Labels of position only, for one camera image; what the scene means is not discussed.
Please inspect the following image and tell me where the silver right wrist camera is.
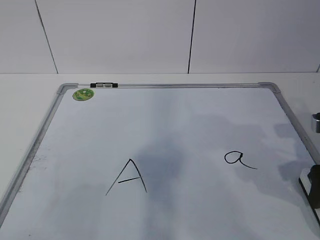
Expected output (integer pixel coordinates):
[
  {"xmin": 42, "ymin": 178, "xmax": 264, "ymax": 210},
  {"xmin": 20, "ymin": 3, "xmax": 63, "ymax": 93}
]
[{"xmin": 311, "ymin": 112, "xmax": 320, "ymax": 134}]

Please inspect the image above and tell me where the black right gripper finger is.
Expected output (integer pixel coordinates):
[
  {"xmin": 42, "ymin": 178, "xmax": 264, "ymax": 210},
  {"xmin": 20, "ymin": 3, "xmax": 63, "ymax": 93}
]
[{"xmin": 307, "ymin": 164, "xmax": 320, "ymax": 209}]

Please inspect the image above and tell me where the white eraser with black felt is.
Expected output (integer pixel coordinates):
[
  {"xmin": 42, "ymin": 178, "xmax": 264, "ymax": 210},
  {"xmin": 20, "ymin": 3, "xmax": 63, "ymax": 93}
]
[{"xmin": 298, "ymin": 168, "xmax": 320, "ymax": 225}]

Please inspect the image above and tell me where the white board with grey frame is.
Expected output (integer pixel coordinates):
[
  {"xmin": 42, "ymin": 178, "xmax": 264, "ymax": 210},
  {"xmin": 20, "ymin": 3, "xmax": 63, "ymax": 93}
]
[{"xmin": 0, "ymin": 86, "xmax": 320, "ymax": 240}]

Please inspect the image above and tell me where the black and silver frame clip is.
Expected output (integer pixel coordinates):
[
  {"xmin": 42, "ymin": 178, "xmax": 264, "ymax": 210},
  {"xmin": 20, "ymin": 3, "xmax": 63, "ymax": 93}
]
[{"xmin": 90, "ymin": 82, "xmax": 118, "ymax": 88}]

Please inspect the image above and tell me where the round green magnet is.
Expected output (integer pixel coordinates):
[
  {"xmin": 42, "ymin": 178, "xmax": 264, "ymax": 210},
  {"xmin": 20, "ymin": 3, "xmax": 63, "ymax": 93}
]
[{"xmin": 72, "ymin": 88, "xmax": 95, "ymax": 102}]

